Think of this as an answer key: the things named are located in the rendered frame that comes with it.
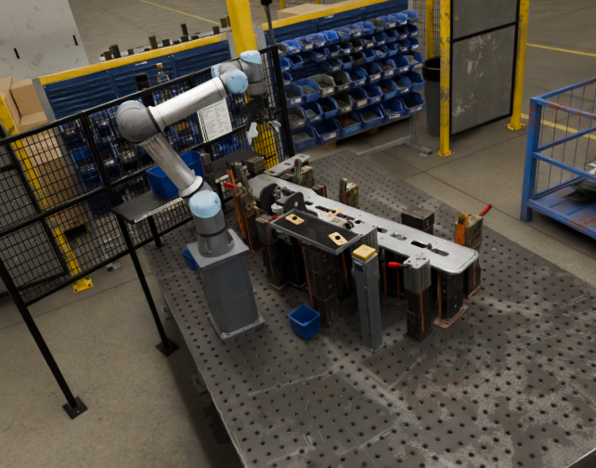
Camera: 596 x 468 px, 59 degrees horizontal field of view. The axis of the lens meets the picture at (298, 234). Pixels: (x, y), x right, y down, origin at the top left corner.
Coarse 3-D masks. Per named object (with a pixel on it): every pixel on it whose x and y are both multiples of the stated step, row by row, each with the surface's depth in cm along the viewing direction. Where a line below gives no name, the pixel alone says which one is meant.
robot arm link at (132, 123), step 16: (224, 80) 187; (240, 80) 186; (192, 96) 185; (208, 96) 186; (224, 96) 189; (128, 112) 185; (144, 112) 183; (160, 112) 184; (176, 112) 185; (192, 112) 189; (128, 128) 184; (144, 128) 183; (160, 128) 185
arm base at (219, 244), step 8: (216, 232) 209; (224, 232) 212; (200, 240) 212; (208, 240) 210; (216, 240) 210; (224, 240) 211; (232, 240) 216; (200, 248) 213; (208, 248) 212; (216, 248) 210; (224, 248) 212; (232, 248) 215; (208, 256) 212; (216, 256) 212
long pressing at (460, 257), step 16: (256, 176) 296; (272, 176) 293; (256, 192) 279; (304, 192) 271; (352, 208) 250; (384, 224) 234; (400, 224) 232; (384, 240) 222; (400, 240) 221; (416, 240) 219; (432, 240) 217; (448, 240) 216; (432, 256) 208; (448, 256) 206; (464, 256) 205; (448, 272) 198
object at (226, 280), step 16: (240, 240) 220; (192, 256) 217; (224, 256) 211; (240, 256) 216; (208, 272) 212; (224, 272) 214; (240, 272) 218; (208, 288) 217; (224, 288) 217; (240, 288) 221; (208, 304) 235; (224, 304) 221; (240, 304) 224; (224, 320) 225; (240, 320) 228; (256, 320) 233; (224, 336) 228
